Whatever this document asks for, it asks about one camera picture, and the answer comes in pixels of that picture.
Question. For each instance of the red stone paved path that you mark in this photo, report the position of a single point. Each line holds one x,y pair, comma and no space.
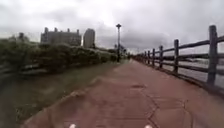
133,100

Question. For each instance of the grey river water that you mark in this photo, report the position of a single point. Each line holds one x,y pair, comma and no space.
200,75

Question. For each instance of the wide grey building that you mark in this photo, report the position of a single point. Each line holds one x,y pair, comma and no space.
61,37

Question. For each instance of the robot's own part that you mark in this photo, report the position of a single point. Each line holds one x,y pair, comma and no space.
148,126
72,126

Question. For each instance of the dark wooden rail fence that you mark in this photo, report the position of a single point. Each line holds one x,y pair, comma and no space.
212,50

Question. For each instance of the dark lamp post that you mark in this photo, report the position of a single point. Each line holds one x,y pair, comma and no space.
118,43

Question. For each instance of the pale tall building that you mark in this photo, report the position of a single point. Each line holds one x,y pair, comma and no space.
89,38

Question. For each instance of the row of green bushes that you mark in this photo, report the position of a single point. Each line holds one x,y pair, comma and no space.
60,56

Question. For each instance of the grass strip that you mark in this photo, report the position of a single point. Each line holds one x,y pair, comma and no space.
40,93

